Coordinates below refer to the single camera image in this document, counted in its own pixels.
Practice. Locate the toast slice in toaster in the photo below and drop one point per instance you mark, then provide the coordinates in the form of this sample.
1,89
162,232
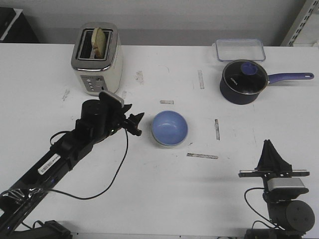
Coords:
98,42

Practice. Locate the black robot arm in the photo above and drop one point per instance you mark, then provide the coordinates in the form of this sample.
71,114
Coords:
26,193
289,218

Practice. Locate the white slotted shelf upright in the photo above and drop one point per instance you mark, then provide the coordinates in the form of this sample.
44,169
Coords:
304,32

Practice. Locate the clear plastic food container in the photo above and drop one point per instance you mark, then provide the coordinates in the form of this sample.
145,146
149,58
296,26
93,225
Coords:
238,48

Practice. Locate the dark blue saucepan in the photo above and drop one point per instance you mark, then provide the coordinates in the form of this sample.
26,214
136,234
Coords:
241,99

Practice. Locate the cream and steel toaster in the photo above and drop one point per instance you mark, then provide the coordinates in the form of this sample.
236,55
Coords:
95,74

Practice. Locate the blue bowl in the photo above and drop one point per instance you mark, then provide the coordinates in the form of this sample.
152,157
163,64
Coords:
170,117

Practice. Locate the green bowl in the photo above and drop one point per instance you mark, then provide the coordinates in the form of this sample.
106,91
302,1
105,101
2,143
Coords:
159,144

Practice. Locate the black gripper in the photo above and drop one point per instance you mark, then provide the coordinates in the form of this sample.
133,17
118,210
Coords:
101,119
269,154

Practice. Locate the glass lid with blue knob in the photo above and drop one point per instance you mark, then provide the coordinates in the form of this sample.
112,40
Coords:
245,77

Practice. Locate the black box in corner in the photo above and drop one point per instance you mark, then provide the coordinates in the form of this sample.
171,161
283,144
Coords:
14,27

